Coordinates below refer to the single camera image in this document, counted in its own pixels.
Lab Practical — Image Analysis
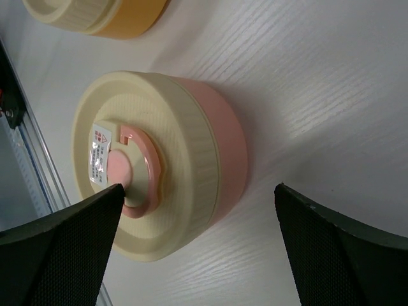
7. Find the cream lunch box lid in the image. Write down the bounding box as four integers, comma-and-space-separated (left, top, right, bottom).
23, 0, 123, 35

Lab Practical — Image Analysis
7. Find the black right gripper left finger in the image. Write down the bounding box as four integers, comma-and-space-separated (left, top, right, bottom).
1, 184, 125, 305

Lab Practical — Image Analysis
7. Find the cream lid pink valve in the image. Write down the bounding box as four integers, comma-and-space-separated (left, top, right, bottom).
71, 71, 221, 262

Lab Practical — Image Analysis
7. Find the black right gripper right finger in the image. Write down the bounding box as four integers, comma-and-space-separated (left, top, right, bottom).
274, 184, 407, 305

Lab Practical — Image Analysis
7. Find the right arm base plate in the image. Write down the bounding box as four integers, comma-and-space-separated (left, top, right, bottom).
1, 43, 27, 129

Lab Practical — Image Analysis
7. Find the orange lunch box bowl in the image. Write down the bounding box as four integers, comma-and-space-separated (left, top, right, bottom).
92, 0, 167, 40

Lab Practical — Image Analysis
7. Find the pink lunch box bowl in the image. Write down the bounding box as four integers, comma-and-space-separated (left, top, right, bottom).
172, 77, 249, 227

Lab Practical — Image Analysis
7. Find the aluminium mounting rail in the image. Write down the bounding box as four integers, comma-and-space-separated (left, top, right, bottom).
0, 38, 114, 306

